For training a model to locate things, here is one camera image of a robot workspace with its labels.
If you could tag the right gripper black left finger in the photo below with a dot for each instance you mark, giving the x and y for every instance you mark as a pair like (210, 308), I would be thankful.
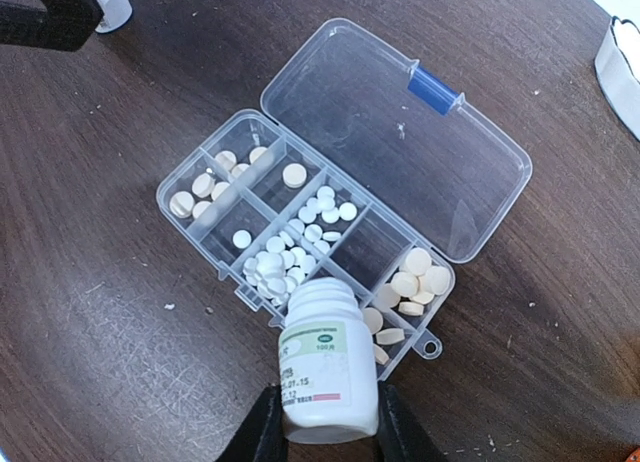
(263, 436)

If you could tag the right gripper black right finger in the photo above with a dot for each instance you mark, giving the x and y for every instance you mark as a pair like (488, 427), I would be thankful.
(400, 436)

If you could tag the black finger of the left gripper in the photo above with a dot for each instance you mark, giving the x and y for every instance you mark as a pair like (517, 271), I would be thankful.
(60, 25)

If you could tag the small white pill bottle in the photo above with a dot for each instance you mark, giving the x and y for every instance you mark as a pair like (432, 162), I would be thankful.
(116, 13)

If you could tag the clear plastic pill organizer box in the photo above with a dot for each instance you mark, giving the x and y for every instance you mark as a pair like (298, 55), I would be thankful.
(356, 156)

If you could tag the white scalloped bowl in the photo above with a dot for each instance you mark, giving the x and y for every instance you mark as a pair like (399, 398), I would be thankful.
(617, 70)

